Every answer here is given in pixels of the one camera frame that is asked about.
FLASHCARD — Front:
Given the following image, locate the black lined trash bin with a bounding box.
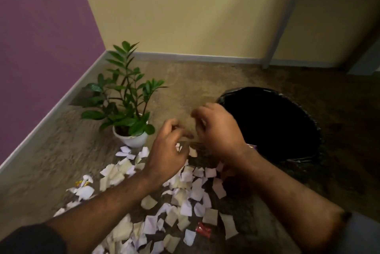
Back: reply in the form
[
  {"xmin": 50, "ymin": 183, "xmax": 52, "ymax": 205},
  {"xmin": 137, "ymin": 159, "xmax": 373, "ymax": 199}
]
[{"xmin": 216, "ymin": 86, "xmax": 322, "ymax": 165}]

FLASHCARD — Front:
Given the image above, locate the person's right forearm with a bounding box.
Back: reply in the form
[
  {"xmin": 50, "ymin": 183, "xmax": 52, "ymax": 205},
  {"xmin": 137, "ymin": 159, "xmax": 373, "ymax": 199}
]
[{"xmin": 227, "ymin": 150, "xmax": 352, "ymax": 253}]

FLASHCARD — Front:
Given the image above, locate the person's left forearm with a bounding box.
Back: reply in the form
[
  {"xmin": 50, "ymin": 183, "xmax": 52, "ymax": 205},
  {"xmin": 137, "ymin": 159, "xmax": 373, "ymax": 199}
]
[{"xmin": 45, "ymin": 171, "xmax": 159, "ymax": 254}]

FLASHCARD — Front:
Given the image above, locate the green potted plant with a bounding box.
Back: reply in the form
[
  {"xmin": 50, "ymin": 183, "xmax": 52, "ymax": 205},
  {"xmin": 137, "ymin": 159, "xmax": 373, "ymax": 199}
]
[{"xmin": 81, "ymin": 41, "xmax": 168, "ymax": 137}]

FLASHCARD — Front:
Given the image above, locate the person's right hand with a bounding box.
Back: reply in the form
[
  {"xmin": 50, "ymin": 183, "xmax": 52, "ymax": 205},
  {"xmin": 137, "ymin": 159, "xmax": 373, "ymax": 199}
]
[{"xmin": 191, "ymin": 102, "xmax": 250, "ymax": 165}]

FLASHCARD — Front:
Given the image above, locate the white plant pot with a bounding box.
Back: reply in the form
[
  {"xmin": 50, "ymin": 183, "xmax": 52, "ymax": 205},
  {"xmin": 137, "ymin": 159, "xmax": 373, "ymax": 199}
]
[{"xmin": 112, "ymin": 113, "xmax": 149, "ymax": 149}]

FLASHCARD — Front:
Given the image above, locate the pile of torn paper pieces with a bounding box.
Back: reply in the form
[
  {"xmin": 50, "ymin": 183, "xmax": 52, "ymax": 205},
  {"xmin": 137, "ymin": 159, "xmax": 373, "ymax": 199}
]
[{"xmin": 53, "ymin": 143, "xmax": 239, "ymax": 254}]

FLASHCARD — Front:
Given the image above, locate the red candy wrapper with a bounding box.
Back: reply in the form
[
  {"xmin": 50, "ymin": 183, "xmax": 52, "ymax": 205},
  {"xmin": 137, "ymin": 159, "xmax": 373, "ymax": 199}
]
[{"xmin": 195, "ymin": 222, "xmax": 212, "ymax": 238}]

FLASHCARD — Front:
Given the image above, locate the grey sleeve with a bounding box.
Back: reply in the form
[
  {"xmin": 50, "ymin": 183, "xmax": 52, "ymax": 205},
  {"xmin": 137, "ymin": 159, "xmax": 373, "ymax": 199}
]
[{"xmin": 332, "ymin": 212, "xmax": 380, "ymax": 254}]

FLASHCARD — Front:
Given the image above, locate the person's left hand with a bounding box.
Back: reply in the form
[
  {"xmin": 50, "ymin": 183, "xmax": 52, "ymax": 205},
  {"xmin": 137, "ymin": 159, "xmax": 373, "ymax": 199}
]
[{"xmin": 144, "ymin": 118, "xmax": 194, "ymax": 185}]

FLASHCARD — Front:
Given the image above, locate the black sleeve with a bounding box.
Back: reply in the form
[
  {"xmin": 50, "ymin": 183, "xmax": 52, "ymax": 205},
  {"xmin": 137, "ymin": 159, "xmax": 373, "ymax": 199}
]
[{"xmin": 0, "ymin": 224, "xmax": 67, "ymax": 254}]

